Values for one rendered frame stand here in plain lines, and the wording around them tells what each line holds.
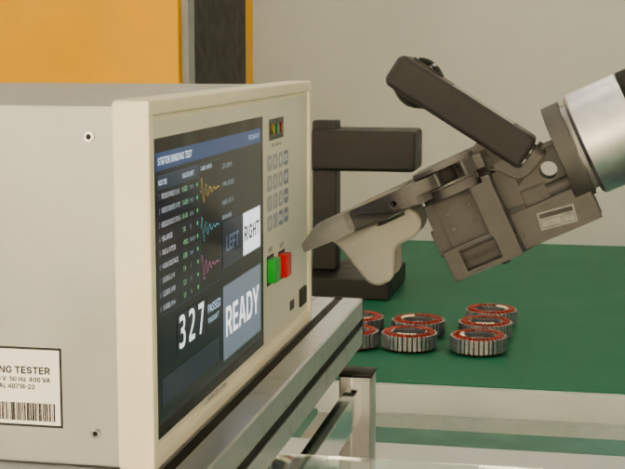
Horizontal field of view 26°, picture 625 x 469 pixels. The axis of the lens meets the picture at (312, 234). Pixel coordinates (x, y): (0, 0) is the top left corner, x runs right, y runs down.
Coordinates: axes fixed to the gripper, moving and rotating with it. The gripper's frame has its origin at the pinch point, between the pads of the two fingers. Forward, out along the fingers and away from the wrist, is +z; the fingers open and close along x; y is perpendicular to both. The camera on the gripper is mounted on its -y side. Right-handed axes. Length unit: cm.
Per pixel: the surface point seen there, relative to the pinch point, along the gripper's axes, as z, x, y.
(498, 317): 16, 184, 40
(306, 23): 86, 512, -67
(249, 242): 3.0, -6.5, -1.5
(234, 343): 5.7, -10.8, 4.3
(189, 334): 4.5, -21.5, 1.6
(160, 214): 1.2, -26.6, -5.5
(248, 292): 4.5, -6.9, 1.7
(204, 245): 2.4, -18.0, -2.8
